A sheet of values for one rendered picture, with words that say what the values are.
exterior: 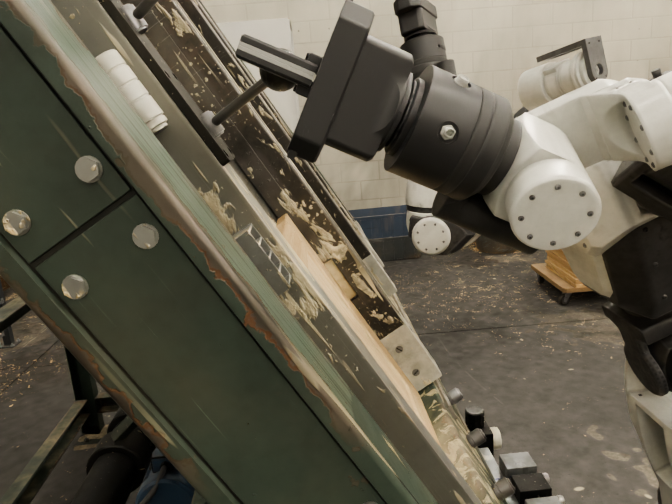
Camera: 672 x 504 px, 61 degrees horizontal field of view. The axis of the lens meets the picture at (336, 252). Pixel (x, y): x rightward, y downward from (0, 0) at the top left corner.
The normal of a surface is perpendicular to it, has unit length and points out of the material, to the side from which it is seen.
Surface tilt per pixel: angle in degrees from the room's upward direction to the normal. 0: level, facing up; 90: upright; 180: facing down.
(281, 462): 90
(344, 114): 90
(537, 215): 111
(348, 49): 90
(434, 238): 90
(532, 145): 55
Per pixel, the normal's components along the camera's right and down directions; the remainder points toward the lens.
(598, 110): -0.67, 0.68
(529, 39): 0.04, 0.25
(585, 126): -0.10, 0.59
